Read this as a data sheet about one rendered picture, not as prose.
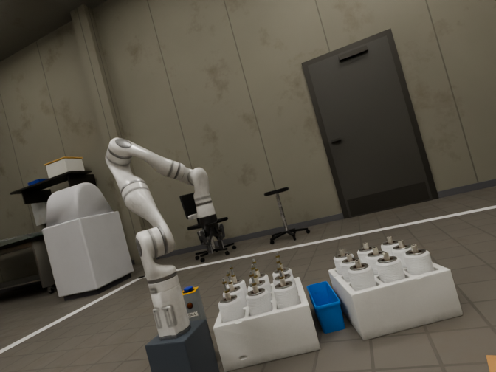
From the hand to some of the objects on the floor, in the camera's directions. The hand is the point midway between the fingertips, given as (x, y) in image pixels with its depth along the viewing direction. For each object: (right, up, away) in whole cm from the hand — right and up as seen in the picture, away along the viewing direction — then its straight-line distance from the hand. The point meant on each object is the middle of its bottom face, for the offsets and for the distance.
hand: (215, 248), depth 133 cm
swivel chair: (-28, -63, +270) cm, 279 cm away
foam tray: (+77, -28, +7) cm, 82 cm away
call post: (-4, -50, +4) cm, 50 cm away
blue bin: (+51, -35, +15) cm, 64 cm away
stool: (+65, -38, +256) cm, 267 cm away
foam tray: (+24, -42, +10) cm, 50 cm away
